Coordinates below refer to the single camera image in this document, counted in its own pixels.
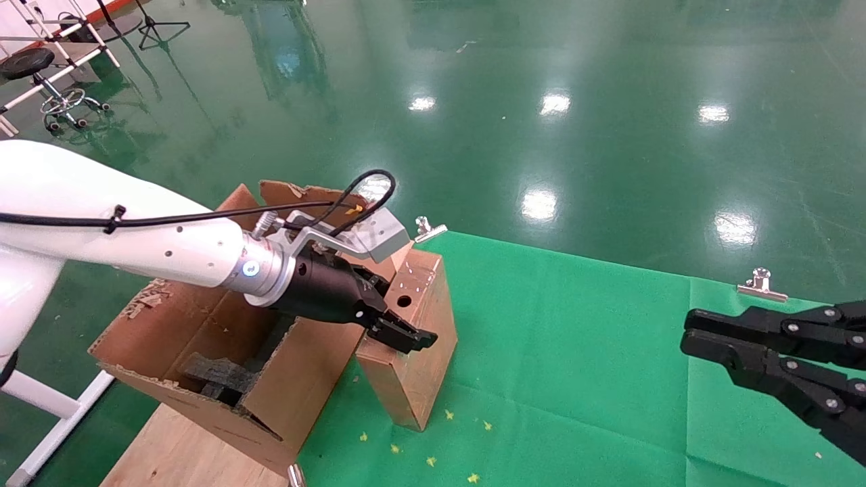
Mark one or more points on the black round-base stand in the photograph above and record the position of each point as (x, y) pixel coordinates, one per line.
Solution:
(122, 27)

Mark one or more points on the black foam block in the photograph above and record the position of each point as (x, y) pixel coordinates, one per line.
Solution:
(220, 379)

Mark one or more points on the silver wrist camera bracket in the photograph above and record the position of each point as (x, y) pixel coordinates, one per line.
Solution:
(379, 237)

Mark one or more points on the black wheeled stool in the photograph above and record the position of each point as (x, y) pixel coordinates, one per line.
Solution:
(27, 62)

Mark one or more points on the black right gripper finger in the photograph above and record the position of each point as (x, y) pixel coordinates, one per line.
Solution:
(778, 328)
(778, 379)

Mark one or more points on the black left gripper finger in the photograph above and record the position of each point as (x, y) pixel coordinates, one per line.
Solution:
(402, 333)

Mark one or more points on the green table cloth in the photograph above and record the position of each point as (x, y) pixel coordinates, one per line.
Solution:
(575, 352)

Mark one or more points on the large open cardboard carton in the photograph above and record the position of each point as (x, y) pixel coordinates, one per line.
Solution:
(311, 379)

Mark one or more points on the black tripod stand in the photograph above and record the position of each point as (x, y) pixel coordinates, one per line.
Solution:
(162, 28)

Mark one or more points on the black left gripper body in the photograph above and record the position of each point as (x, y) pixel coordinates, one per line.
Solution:
(325, 291)

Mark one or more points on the small brown cardboard box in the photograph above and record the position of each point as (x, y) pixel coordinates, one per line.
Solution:
(419, 385)

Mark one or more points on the white pipe rack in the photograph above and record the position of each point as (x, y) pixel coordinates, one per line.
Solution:
(81, 57)

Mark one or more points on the white table leg frame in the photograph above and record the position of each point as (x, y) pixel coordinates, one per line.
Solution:
(47, 419)

